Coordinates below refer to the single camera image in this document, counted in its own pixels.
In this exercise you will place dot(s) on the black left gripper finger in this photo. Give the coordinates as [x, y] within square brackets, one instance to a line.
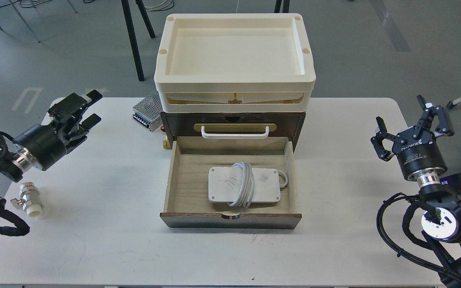
[84, 127]
[73, 106]

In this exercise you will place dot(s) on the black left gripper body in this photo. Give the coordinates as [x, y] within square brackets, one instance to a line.
[49, 143]

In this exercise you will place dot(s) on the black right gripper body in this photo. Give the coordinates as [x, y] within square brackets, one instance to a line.
[417, 154]

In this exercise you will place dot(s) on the white power strip with cable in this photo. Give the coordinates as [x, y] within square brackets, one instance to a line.
[241, 185]

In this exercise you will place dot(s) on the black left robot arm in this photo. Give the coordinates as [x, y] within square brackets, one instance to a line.
[14, 162]

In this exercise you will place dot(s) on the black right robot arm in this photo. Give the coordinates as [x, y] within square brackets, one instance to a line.
[433, 217]

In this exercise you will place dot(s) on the dark wooden cabinet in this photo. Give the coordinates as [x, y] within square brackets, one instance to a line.
[281, 124]

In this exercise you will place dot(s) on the metal valve with white pipe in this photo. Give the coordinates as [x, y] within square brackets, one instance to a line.
[29, 200]

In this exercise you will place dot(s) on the metal mesh power supply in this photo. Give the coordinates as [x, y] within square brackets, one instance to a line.
[148, 111]

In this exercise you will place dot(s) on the brass fitting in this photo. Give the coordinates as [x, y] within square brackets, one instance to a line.
[166, 144]

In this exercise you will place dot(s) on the black table leg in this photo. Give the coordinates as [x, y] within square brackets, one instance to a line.
[131, 33]

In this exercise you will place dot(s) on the open wooden drawer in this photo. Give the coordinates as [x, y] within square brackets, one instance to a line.
[186, 200]

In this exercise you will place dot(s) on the cream plastic tray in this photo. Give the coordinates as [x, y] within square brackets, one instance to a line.
[234, 63]

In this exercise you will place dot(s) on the white drawer handle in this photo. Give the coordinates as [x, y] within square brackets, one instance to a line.
[234, 136]

